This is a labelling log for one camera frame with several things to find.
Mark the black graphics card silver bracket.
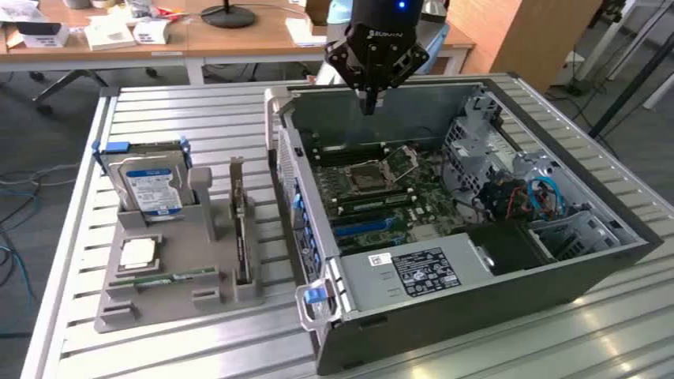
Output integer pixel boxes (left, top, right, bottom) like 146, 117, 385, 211
227, 156, 255, 286

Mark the silver finned chipset heatsink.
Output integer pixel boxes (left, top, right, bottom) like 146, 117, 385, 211
413, 225, 448, 241

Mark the white paper stack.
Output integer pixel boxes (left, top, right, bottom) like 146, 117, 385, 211
0, 0, 44, 23

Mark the green RAM stick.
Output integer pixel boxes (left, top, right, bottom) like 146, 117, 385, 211
113, 266, 218, 288

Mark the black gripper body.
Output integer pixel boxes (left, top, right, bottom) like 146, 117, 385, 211
345, 0, 422, 90

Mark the green motherboard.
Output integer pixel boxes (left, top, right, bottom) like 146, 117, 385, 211
313, 136, 468, 257

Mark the white book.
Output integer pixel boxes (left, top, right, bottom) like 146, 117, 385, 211
286, 17, 329, 47

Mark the blue wire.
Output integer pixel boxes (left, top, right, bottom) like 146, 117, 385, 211
528, 176, 569, 220

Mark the black caster leg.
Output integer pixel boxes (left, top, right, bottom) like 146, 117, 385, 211
28, 69, 113, 116

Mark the black tripod pole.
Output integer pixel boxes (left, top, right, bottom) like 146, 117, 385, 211
588, 39, 674, 139

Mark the dark grey open PC case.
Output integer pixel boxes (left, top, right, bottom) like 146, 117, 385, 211
262, 77, 666, 376

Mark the wooden desk with lamp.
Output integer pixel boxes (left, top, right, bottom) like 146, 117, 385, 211
185, 0, 476, 86

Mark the silver socket cover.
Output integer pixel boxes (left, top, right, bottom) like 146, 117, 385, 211
382, 144, 422, 179

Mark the black round lamp base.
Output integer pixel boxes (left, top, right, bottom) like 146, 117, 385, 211
199, 0, 258, 28

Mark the red and orange wire bundle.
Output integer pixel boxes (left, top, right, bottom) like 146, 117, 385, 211
504, 184, 530, 220

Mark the white box black lid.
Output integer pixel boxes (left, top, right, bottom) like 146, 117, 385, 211
14, 21, 71, 49

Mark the grey plastic parts rack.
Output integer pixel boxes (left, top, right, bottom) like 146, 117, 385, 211
94, 156, 267, 333

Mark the grey power supply with label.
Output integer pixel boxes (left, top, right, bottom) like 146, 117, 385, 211
338, 232, 496, 313

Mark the plain silver disk bay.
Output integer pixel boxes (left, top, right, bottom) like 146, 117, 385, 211
528, 211, 624, 262

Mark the wooden cabinet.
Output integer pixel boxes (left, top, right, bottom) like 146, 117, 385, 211
448, 0, 605, 86

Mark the black plastic shroud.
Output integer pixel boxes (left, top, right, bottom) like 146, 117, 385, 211
468, 223, 557, 276

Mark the silver CPU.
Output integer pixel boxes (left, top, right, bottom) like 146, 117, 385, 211
118, 238, 161, 272

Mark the black RAM slot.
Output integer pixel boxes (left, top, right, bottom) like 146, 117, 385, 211
315, 142, 389, 153
318, 156, 393, 166
317, 147, 390, 157
335, 196, 411, 212
333, 188, 407, 204
318, 151, 391, 162
337, 200, 413, 216
333, 192, 410, 208

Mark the wooden desk with boxes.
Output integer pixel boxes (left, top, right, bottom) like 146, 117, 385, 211
0, 0, 191, 86

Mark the long blue expansion slot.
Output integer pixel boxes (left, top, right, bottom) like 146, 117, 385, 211
334, 219, 397, 234

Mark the perforated silver disk bay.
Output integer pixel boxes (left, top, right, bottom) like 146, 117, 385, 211
441, 112, 526, 198

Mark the flat white box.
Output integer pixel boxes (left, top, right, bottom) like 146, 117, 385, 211
86, 14, 138, 52

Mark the white box black print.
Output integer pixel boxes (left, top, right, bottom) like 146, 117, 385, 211
131, 19, 173, 46

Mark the CPU socket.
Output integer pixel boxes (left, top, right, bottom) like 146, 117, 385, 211
343, 163, 395, 195

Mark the hard disk with blue caddy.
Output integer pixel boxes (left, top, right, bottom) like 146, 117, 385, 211
93, 135, 194, 219

